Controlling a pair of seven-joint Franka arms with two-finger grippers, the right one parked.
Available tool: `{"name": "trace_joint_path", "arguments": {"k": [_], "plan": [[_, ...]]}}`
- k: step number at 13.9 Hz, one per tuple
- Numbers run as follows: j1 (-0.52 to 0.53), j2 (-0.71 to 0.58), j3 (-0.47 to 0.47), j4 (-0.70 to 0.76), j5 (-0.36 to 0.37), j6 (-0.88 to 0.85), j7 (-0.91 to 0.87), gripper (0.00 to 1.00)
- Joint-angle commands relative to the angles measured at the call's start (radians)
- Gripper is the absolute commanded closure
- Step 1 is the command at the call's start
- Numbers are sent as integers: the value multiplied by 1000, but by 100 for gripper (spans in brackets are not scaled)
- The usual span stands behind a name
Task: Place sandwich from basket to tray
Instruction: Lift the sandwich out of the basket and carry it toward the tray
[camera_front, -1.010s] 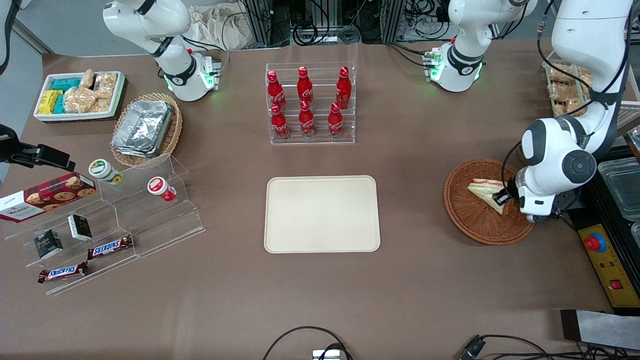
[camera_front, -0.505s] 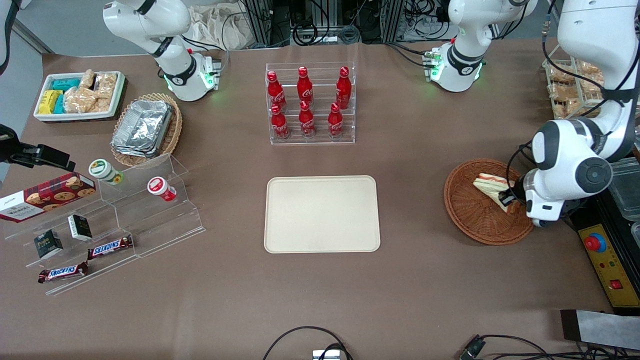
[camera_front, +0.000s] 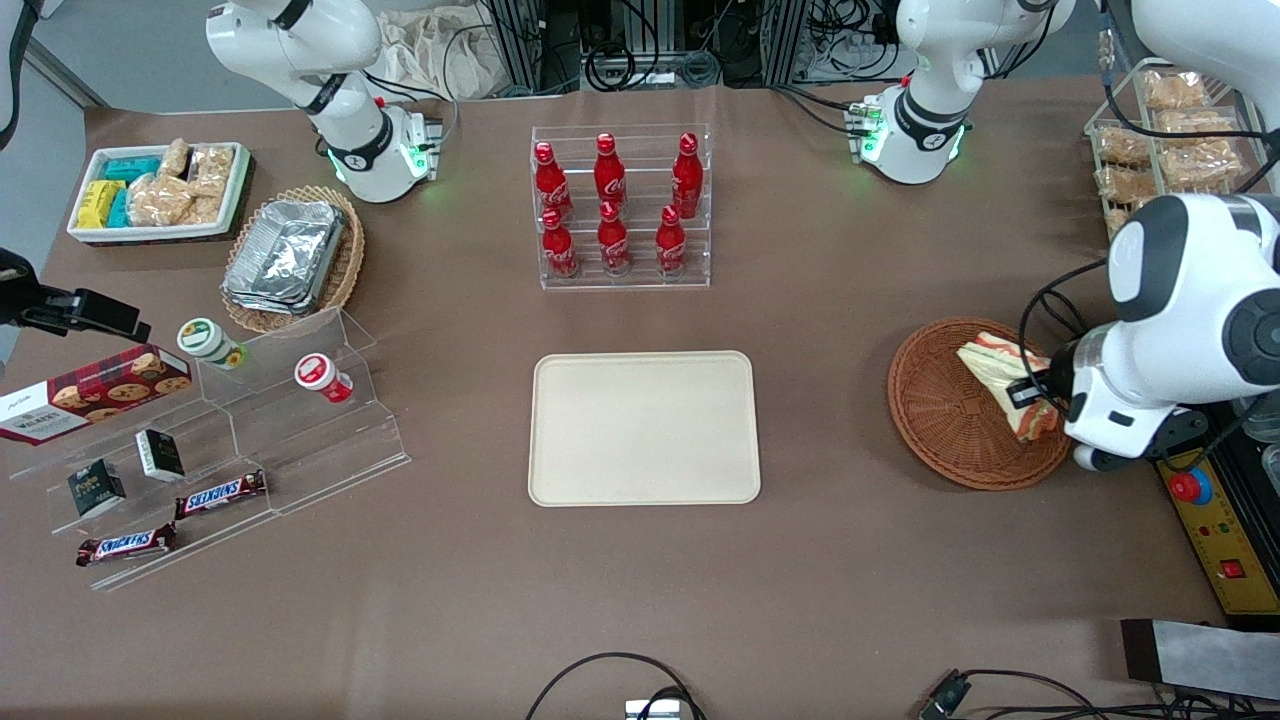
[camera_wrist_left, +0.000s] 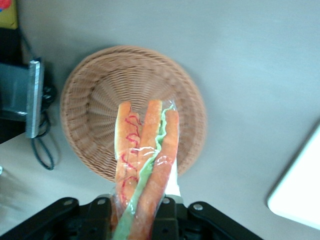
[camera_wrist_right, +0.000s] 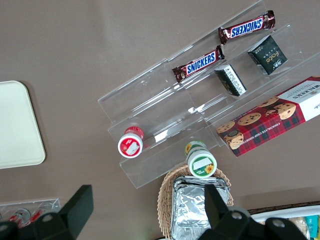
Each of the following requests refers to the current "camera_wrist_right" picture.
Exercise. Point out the white rectangular tub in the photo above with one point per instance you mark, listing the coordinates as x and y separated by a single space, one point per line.
287 212

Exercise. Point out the red-lidded white cup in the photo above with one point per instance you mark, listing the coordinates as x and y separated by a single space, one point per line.
130 146

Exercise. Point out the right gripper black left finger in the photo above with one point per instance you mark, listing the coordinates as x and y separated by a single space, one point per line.
77 207

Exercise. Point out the teal snack packet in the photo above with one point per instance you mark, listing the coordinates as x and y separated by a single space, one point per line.
312 226

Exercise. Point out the clear acrylic stepped stand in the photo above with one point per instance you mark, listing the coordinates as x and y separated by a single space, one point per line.
155 100

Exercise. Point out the beige plastic tray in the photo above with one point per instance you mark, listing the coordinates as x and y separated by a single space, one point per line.
17 125

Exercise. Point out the aluminium foil container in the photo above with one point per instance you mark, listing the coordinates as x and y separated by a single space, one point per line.
190 207

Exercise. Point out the clear acrylic bottle rack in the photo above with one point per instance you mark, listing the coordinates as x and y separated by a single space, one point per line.
50 205

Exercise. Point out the dark brown woven tray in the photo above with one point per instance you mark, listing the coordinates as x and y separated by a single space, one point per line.
275 207

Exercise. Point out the red tartan cookie box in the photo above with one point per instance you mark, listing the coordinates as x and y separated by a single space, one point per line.
262 125

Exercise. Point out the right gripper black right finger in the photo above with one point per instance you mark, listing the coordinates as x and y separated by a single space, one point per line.
215 207

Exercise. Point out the brown Snickers bar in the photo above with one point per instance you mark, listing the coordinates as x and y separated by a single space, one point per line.
200 63
246 27

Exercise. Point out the small black box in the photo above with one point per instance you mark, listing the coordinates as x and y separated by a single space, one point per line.
231 80
268 56

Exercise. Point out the clear bag of cookies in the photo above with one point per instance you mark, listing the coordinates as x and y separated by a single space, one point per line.
298 223

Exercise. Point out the oval light wicker basket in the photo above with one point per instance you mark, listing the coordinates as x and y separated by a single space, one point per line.
165 200

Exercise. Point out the green-lidded white cup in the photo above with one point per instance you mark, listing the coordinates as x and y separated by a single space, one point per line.
201 165

